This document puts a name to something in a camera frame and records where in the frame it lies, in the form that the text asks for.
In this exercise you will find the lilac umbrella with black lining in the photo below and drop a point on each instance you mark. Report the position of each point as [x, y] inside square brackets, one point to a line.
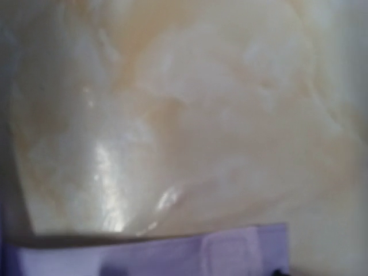
[256, 250]

